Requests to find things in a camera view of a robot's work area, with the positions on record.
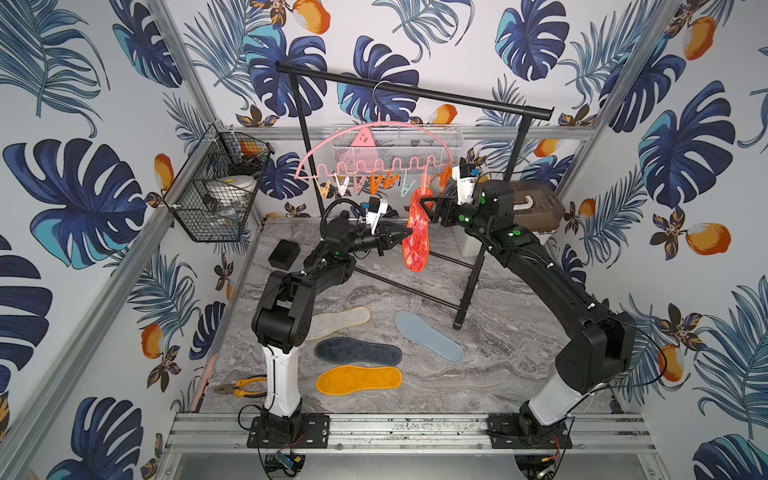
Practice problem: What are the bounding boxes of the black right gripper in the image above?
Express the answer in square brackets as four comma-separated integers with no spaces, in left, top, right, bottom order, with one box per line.
[421,191,494,240]

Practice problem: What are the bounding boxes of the red shoe insole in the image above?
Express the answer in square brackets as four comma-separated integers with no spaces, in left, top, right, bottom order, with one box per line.
[402,188,432,272]

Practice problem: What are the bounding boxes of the pink clip hanger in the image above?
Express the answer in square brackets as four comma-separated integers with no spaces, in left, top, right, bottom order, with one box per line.
[293,76,463,189]

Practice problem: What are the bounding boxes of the white shoe insole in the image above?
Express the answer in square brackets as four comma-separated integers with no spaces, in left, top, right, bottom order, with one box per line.
[394,311,464,364]

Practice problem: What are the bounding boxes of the orange shoe insole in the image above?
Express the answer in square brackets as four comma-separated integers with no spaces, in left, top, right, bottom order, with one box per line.
[315,365,403,396]
[306,306,372,341]

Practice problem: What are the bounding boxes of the dark grey shoe insole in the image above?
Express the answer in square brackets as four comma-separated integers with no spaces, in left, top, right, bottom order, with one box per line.
[314,337,403,367]

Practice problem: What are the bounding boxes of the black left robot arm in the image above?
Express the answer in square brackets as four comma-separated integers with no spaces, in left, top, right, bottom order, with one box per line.
[250,198,413,446]

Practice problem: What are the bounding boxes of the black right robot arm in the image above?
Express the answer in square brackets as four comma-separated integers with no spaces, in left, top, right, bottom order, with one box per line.
[420,180,641,449]

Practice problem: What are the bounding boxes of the brown lid storage box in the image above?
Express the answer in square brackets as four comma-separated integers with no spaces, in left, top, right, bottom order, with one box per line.
[455,179,566,256]

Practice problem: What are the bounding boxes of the pink triangle item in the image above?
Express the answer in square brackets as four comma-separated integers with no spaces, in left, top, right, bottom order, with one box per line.
[332,126,381,175]

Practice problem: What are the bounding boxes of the small black box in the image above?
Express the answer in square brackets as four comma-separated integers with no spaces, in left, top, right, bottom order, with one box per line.
[268,239,301,271]

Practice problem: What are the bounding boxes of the black garment rack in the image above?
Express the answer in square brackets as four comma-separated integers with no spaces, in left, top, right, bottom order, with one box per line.
[274,62,556,331]

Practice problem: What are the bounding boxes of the white bowl in basket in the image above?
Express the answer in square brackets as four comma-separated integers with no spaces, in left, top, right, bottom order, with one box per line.
[205,175,257,206]

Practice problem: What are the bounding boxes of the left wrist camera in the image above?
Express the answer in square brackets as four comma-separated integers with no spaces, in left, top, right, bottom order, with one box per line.
[362,196,389,234]

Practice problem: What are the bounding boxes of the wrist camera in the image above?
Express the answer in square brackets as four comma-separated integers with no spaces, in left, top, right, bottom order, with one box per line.
[451,160,480,205]
[362,196,389,234]

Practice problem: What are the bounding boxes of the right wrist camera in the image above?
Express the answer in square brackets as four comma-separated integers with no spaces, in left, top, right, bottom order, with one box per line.
[451,160,480,205]

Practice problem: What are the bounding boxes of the clear wall shelf basket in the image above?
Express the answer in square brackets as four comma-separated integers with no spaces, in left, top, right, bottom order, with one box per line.
[328,125,464,176]

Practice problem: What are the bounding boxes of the black wire basket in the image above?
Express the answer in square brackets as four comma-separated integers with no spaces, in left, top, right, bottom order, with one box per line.
[162,125,274,243]

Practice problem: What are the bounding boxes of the yellow handled pliers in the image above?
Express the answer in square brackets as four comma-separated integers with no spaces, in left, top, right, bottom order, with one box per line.
[214,374,268,398]

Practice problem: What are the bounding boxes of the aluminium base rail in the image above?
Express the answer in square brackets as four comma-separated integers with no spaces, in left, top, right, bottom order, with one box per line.
[165,414,656,454]

